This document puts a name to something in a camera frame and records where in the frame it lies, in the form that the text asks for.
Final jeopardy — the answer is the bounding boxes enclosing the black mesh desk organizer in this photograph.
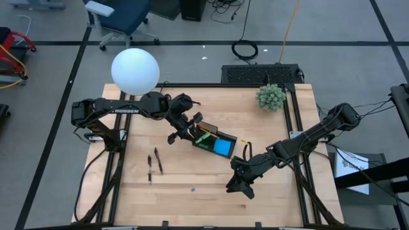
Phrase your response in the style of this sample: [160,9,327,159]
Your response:
[190,120,238,160]

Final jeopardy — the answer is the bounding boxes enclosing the potted green plant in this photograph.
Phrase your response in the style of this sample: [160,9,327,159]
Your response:
[255,83,287,112]

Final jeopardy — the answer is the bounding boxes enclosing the red cart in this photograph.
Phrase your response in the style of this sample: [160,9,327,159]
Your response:
[0,26,37,88]

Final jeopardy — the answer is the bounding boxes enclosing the white paper sheet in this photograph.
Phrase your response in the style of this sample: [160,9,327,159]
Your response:
[334,148,370,196]

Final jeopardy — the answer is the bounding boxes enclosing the coiled black floor cable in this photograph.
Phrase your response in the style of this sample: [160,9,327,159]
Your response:
[231,0,259,61]

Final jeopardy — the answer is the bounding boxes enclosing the green-handled scissors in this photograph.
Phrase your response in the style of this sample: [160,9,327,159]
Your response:
[194,132,212,144]

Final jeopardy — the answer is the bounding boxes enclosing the black side equipment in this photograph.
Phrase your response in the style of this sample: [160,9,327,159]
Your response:
[389,83,409,139]

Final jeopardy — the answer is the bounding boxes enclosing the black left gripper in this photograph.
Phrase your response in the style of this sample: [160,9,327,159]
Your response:
[167,111,205,145]

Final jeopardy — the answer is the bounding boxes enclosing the black keyboard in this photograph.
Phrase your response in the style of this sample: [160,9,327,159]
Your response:
[220,63,304,85]

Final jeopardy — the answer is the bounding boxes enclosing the yellow floor cable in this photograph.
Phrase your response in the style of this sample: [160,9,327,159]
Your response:
[277,0,302,65]

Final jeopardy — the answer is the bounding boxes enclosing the blue office chair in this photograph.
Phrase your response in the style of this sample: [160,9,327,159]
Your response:
[84,0,161,52]

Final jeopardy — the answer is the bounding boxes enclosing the white globe table lamp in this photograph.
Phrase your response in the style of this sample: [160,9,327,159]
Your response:
[111,47,162,96]

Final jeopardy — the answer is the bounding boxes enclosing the black floor box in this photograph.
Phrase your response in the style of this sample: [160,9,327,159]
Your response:
[178,0,208,22]

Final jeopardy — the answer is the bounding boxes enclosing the blue sticky note pad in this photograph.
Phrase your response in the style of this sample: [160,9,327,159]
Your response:
[212,137,233,157]

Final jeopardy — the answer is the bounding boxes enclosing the yellow pencil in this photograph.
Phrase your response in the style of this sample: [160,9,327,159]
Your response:
[201,123,219,134]

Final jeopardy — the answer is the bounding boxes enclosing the black aluminium table frame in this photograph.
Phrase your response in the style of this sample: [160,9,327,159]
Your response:
[72,82,345,230]

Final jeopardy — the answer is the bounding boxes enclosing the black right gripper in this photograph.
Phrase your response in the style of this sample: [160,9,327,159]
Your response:
[226,153,275,201]

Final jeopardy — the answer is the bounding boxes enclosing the grey furniture base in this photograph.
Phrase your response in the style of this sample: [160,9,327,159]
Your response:
[9,0,67,10]

